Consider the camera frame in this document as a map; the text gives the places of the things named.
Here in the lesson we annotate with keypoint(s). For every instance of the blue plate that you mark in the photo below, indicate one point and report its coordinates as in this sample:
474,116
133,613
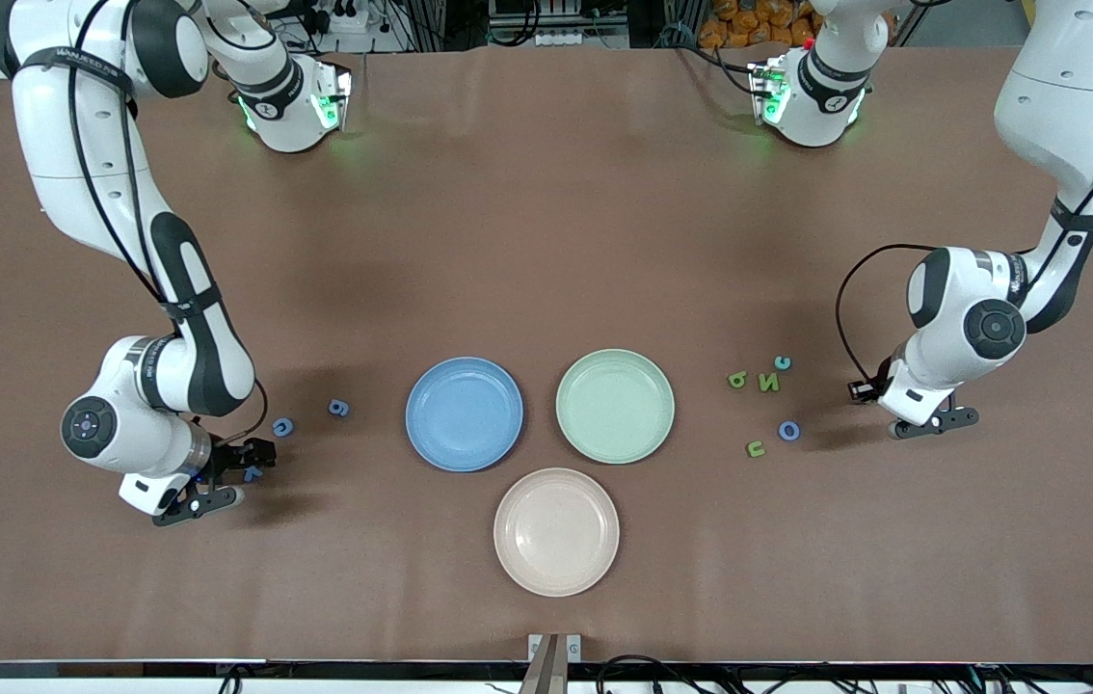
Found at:
465,414

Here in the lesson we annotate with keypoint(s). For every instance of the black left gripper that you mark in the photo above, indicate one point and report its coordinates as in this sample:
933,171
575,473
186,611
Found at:
880,384

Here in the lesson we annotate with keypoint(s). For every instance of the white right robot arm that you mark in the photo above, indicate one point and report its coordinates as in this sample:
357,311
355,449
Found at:
74,145

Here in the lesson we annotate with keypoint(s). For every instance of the green letter P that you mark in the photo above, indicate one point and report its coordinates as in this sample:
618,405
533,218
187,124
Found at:
735,382

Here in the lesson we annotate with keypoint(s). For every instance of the blue letter G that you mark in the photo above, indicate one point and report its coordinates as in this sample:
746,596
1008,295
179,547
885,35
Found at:
278,427

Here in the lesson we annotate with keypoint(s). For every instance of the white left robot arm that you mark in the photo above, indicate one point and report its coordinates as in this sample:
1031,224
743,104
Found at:
1057,96

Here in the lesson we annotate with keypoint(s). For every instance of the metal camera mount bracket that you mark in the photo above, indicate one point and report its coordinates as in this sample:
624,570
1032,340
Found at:
554,660

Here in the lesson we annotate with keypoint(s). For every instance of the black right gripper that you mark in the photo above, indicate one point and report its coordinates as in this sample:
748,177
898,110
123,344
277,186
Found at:
230,459

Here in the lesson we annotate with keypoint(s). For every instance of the brown table cover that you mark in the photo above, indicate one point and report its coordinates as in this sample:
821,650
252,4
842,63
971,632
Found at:
546,241

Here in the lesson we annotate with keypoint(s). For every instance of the white power strip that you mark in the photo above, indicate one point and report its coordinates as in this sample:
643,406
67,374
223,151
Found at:
349,17

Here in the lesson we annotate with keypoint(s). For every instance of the blue digit 6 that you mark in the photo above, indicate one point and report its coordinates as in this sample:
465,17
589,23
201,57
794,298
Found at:
336,410

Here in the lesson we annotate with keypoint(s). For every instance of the green plate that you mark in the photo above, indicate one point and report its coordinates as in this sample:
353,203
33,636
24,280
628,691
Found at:
615,406

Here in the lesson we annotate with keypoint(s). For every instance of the bag of oranges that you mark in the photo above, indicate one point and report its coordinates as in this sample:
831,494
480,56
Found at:
749,24

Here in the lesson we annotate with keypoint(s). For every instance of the beige plate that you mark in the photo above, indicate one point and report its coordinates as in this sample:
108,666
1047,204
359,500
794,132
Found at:
556,532

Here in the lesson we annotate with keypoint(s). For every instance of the blue letter O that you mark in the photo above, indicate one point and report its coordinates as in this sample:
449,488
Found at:
781,431

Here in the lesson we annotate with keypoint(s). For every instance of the green letter N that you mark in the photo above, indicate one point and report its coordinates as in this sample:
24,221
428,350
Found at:
762,384

